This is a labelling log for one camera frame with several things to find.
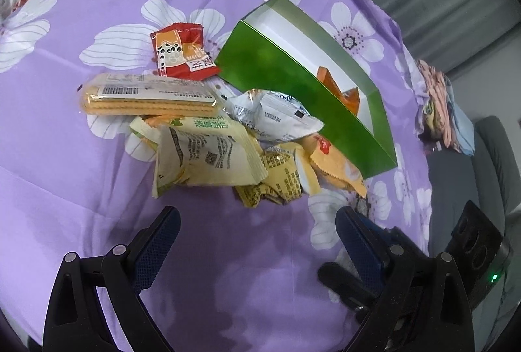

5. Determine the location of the green cardboard box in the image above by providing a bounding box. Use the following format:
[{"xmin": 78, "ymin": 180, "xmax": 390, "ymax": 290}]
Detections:
[{"xmin": 214, "ymin": 0, "xmax": 397, "ymax": 179}]

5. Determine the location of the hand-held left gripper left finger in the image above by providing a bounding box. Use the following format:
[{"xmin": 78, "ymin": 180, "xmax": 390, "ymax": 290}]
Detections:
[{"xmin": 42, "ymin": 206, "xmax": 182, "ymax": 352}]

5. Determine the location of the white silver snack packet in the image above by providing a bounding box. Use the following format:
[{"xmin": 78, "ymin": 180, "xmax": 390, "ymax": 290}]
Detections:
[{"xmin": 225, "ymin": 88, "xmax": 325, "ymax": 143}]

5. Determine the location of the clear cracker packet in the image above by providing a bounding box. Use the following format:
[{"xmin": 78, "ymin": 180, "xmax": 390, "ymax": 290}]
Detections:
[{"xmin": 77, "ymin": 73, "xmax": 222, "ymax": 118}]

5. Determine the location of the grey sofa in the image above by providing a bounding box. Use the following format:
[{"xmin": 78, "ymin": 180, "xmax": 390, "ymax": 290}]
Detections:
[{"xmin": 427, "ymin": 116, "xmax": 521, "ymax": 296}]

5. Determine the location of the red snack packet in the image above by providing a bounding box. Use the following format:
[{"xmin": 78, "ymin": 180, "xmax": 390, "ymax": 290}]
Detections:
[{"xmin": 150, "ymin": 23, "xmax": 220, "ymax": 81}]

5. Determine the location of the pale yellow green-print snack packet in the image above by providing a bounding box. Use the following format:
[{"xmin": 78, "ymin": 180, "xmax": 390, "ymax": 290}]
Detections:
[{"xmin": 152, "ymin": 116, "xmax": 269, "ymax": 200}]

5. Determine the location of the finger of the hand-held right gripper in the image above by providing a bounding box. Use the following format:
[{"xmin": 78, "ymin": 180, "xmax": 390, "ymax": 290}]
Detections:
[
  {"xmin": 367, "ymin": 221, "xmax": 429, "ymax": 260},
  {"xmin": 317, "ymin": 262, "xmax": 382, "ymax": 317}
]

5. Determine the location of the light orange snack packet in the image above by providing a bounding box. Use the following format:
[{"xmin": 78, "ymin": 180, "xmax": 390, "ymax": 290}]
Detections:
[{"xmin": 299, "ymin": 134, "xmax": 368, "ymax": 198}]

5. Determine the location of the cream snack packet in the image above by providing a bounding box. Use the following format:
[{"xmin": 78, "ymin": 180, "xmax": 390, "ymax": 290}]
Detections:
[{"xmin": 129, "ymin": 115, "xmax": 163, "ymax": 152}]

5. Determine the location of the purple floral cloth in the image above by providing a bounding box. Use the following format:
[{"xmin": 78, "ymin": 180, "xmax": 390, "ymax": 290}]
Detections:
[{"xmin": 0, "ymin": 0, "xmax": 434, "ymax": 352}]

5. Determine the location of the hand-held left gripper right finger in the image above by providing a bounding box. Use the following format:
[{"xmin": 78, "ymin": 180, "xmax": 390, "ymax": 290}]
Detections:
[{"xmin": 334, "ymin": 206, "xmax": 477, "ymax": 352}]

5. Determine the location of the deep orange snack packet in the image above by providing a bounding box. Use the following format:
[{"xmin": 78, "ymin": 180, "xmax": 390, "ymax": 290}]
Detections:
[{"xmin": 317, "ymin": 67, "xmax": 361, "ymax": 114}]

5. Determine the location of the colourful patterned cloth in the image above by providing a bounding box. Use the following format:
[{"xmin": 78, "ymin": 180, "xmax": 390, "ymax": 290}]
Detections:
[{"xmin": 415, "ymin": 59, "xmax": 476, "ymax": 156}]

